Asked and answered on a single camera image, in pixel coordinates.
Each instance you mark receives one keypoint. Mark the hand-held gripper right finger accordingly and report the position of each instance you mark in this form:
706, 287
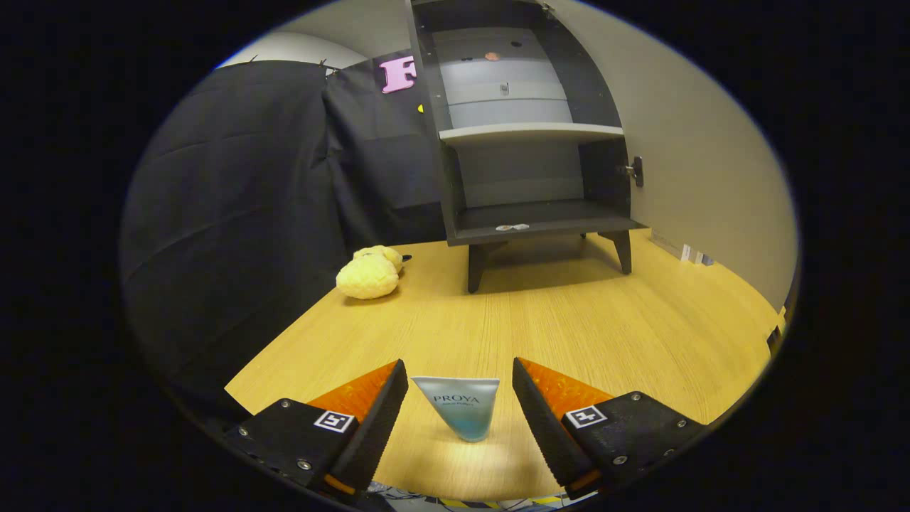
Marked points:
547, 427

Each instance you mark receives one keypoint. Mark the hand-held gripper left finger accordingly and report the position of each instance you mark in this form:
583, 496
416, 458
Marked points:
373, 427

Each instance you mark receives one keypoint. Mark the blue white cosmetic tube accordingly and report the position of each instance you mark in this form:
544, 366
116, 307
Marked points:
461, 409

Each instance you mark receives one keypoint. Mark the beige cabinet door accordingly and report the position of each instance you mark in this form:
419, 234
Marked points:
697, 142

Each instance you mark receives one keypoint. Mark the yellow plush toy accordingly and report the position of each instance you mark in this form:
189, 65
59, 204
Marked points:
366, 276

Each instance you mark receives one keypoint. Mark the black backdrop cloth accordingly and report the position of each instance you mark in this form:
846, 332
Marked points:
227, 235

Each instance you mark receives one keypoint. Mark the white cabinet shelf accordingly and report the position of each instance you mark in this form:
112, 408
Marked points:
526, 132

